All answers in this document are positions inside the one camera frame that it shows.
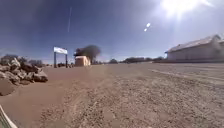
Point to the distant row of dark trees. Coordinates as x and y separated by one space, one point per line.
133 60

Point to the dark tree behind pink building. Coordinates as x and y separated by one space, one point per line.
89 51

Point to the small pale pink building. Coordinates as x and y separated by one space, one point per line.
82 61

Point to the brown dirt gravel ground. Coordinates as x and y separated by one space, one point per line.
120 96

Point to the white sign on posts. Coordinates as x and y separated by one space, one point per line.
60 51

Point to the large pale building with roof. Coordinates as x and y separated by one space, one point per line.
196 50

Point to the row of low bushes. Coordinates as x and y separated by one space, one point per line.
20 60

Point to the pile of brown rocks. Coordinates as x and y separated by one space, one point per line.
20 74

